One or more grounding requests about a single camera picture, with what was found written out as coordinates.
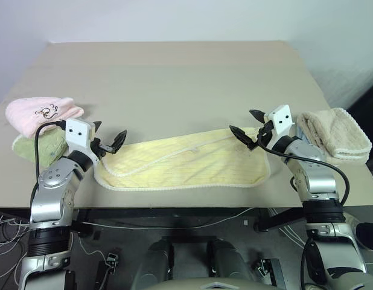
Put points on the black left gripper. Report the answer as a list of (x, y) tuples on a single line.
[(97, 148)]

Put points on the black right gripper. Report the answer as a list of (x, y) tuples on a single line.
[(265, 134)]

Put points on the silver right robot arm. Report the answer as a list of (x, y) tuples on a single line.
[(319, 178)]

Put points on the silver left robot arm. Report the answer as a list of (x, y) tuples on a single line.
[(50, 181)]

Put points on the green folded towel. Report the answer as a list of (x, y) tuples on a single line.
[(49, 148)]

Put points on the yellow towel with white trim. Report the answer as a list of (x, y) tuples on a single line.
[(186, 166)]

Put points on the pink folded towel with embroidery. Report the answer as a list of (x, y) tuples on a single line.
[(26, 117)]

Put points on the beige folded towel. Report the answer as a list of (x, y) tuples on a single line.
[(340, 133)]

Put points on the dark grey rounded shape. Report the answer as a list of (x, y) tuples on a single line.
[(228, 256), (157, 256)]

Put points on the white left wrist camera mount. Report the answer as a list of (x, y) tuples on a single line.
[(78, 133)]

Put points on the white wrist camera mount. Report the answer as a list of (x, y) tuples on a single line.
[(282, 119), (78, 133)]

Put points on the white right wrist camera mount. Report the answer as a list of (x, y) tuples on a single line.
[(282, 119)]

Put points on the black table frame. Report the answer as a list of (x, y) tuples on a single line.
[(174, 213)]

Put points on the black metal floor bracket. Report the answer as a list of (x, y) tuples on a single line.
[(268, 270), (112, 259)]

